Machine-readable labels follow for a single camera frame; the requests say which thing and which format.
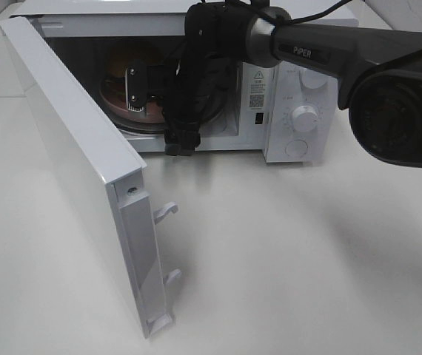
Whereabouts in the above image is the burger with lettuce and cheese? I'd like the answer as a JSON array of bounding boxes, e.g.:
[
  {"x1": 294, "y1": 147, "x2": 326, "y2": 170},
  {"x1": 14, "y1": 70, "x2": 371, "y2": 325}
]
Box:
[{"x1": 103, "y1": 40, "x2": 164, "y2": 105}]

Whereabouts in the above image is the pink round plate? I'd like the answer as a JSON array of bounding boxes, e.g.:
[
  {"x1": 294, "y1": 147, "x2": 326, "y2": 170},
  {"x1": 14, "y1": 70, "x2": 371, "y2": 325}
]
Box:
[{"x1": 99, "y1": 76, "x2": 164, "y2": 124}]

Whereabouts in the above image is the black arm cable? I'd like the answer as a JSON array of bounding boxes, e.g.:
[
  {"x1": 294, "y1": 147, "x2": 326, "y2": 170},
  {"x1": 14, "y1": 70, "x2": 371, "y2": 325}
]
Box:
[{"x1": 225, "y1": 0, "x2": 352, "y2": 27}]

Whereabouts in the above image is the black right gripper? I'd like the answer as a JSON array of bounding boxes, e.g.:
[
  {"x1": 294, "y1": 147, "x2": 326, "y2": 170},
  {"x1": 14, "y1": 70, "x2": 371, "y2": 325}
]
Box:
[{"x1": 147, "y1": 41, "x2": 235, "y2": 155}]

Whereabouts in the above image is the glass microwave turntable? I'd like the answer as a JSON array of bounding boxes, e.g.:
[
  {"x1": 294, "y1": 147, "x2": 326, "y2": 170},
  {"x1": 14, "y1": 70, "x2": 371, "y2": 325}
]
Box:
[{"x1": 111, "y1": 115, "x2": 227, "y2": 135}]

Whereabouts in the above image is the round white door button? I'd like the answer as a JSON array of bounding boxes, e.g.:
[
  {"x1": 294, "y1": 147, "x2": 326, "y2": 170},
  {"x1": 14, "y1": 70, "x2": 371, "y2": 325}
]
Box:
[{"x1": 285, "y1": 139, "x2": 308, "y2": 158}]

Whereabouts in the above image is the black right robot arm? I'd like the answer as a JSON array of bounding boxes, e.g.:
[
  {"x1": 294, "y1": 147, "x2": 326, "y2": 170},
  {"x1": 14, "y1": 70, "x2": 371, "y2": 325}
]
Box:
[{"x1": 163, "y1": 1, "x2": 422, "y2": 168}]

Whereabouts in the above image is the white microwave knob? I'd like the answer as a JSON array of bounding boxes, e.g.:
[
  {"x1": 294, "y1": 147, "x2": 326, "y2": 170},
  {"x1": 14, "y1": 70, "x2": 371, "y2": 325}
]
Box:
[
  {"x1": 300, "y1": 69, "x2": 329, "y2": 89},
  {"x1": 291, "y1": 105, "x2": 319, "y2": 132}
]

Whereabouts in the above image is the white microwave door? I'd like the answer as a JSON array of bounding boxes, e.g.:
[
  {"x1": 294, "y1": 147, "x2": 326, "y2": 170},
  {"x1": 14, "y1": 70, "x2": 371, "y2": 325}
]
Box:
[{"x1": 0, "y1": 17, "x2": 181, "y2": 337}]

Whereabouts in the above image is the white microwave oven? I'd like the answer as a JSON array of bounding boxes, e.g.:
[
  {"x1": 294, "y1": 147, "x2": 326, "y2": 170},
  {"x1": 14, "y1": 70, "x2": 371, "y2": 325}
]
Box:
[{"x1": 9, "y1": 1, "x2": 338, "y2": 163}]

